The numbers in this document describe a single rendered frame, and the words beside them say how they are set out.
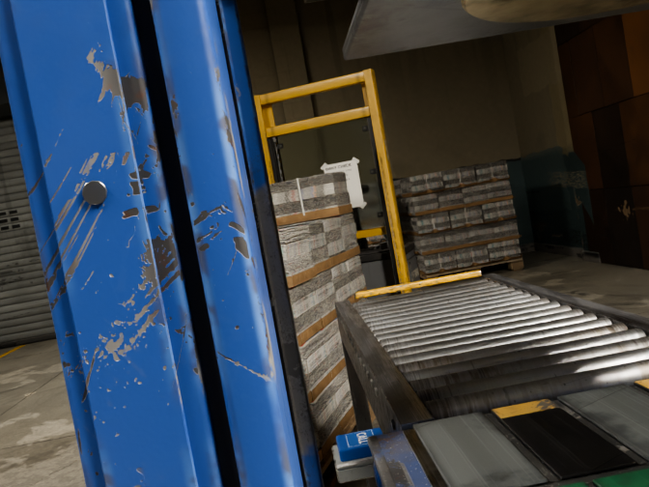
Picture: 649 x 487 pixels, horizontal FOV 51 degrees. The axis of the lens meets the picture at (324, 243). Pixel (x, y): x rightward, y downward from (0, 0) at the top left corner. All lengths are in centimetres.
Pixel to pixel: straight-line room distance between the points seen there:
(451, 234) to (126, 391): 779
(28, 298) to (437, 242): 551
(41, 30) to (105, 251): 8
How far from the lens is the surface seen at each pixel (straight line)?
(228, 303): 26
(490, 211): 815
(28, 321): 1015
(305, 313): 280
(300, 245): 283
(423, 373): 127
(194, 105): 27
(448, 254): 803
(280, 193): 360
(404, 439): 97
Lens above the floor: 112
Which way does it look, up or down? 3 degrees down
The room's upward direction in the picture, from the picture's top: 10 degrees counter-clockwise
